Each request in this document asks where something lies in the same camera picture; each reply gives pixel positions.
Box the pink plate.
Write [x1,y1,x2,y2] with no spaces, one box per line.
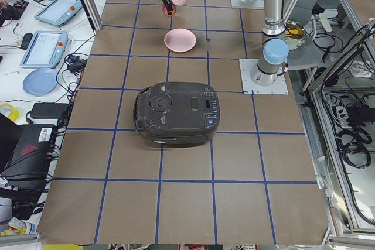
[163,28,196,53]

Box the blue plate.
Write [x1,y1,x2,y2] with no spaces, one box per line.
[22,68,57,96]

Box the far teach pendant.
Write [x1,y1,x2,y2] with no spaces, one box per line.
[34,0,83,26]

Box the teach pendant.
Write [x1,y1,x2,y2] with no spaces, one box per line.
[34,0,83,26]
[20,30,68,69]

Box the black rice cooker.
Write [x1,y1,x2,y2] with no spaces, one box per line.
[133,81,220,145]

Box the black power adapter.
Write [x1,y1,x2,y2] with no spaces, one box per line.
[67,59,87,73]

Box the near teach pendant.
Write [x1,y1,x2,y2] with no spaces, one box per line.
[20,30,68,69]

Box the black power brick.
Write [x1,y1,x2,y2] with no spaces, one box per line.
[26,102,69,125]

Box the yellow tape roll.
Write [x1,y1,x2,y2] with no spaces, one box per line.
[0,103,20,122]

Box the black computer box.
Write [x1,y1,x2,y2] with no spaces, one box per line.
[1,124,59,181]

